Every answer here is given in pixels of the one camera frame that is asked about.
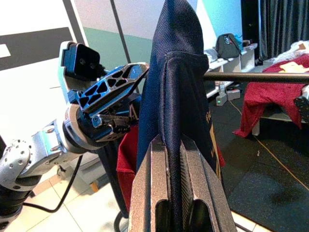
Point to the navy t-shirt gold print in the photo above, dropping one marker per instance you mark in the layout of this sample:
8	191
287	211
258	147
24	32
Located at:
173	84

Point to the red shirt yellow print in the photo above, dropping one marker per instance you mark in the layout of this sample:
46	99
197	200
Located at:
265	96

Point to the white low platform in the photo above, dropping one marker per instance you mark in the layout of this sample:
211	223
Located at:
272	116

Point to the white power adapter green light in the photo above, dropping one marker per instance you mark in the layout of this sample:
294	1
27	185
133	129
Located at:
220	99

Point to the white cubby shelf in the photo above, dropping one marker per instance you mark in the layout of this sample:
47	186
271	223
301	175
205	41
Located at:
247	60

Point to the red t-shirt white tag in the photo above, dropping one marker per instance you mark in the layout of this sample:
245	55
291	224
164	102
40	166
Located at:
126	157

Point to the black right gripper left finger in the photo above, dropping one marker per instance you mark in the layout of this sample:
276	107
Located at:
144	193

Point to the dark grey backpack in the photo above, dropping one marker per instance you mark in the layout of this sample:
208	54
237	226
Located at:
228	47

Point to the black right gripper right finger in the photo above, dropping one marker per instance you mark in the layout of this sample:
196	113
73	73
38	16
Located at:
207	205

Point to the dark grey curtain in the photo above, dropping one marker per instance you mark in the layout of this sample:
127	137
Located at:
282	24

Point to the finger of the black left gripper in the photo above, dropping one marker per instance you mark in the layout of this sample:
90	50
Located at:
108	101

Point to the white power strip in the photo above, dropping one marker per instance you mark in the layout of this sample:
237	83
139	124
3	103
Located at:
233	94

